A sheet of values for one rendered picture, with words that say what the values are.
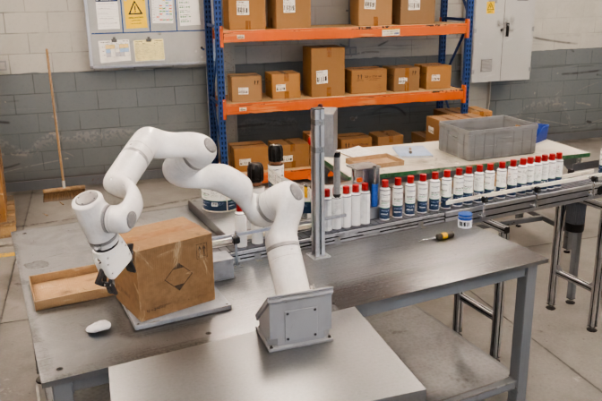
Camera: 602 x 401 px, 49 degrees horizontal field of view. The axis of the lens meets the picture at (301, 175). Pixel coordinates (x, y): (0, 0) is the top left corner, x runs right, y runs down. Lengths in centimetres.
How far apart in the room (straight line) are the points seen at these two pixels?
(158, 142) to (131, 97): 517
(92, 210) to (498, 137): 356
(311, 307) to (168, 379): 51
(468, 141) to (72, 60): 419
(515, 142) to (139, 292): 330
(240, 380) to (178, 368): 22
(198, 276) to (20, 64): 502
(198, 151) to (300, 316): 64
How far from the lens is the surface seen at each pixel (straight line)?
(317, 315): 227
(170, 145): 213
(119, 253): 198
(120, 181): 195
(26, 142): 738
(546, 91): 921
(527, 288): 315
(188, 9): 714
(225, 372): 218
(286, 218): 233
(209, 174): 226
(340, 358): 224
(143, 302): 246
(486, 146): 488
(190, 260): 248
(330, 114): 282
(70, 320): 262
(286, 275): 229
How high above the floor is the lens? 198
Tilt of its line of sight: 16 degrees down
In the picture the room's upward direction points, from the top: 1 degrees counter-clockwise
